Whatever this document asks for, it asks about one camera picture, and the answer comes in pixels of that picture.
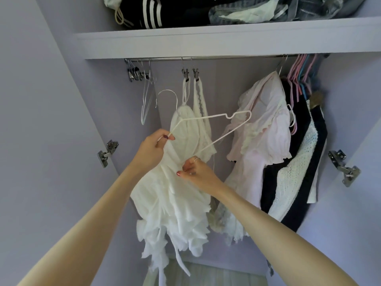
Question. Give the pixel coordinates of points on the person's left hand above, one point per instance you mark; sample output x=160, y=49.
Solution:
x=150, y=153

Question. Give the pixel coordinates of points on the person's right hand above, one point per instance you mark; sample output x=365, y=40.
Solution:
x=201, y=175

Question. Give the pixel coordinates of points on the person's left thumb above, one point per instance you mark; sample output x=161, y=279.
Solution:
x=166, y=139

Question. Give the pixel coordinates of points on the person's right thumb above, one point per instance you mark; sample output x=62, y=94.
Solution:
x=184, y=175

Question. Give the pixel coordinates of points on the white ruffled dress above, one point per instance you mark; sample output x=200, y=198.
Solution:
x=169, y=202

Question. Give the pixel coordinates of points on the person's left forearm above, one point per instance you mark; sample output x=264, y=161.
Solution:
x=89, y=223

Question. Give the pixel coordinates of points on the person's right forearm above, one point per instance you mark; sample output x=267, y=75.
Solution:
x=276, y=235

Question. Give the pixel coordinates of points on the white lace camisole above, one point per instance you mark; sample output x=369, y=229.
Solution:
x=200, y=104

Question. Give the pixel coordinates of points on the metal door hinge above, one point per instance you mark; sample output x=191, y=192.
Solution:
x=345, y=168
x=106, y=153

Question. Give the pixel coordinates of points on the cream lace garment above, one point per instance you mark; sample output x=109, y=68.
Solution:
x=230, y=224

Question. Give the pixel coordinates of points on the metal clothes clip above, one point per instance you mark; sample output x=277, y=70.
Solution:
x=195, y=73
x=185, y=73

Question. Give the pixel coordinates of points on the bunch of metal clip hangers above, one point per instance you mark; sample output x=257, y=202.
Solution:
x=135, y=72

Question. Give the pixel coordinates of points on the pale pink blouse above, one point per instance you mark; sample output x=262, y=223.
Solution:
x=262, y=131

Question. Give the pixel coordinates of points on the silver clothes rod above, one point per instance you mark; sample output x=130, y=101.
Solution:
x=232, y=58

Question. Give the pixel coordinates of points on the white tulle fabric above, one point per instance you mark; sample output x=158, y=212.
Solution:
x=220, y=275

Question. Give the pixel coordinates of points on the white knit top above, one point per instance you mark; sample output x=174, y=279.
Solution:
x=297, y=175

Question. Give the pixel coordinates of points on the white wardrobe shelf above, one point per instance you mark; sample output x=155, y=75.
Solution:
x=226, y=38

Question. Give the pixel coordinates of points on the lilac wardrobe door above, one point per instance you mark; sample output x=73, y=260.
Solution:
x=38, y=131
x=351, y=229

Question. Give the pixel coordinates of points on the black garment with white stripes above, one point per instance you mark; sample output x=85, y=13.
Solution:
x=175, y=10

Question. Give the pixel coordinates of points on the bunch of pink hangers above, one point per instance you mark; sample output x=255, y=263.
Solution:
x=299, y=77

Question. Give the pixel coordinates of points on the white folded cloth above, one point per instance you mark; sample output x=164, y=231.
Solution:
x=253, y=11

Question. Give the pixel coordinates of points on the folded blue jeans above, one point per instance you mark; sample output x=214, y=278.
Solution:
x=312, y=7

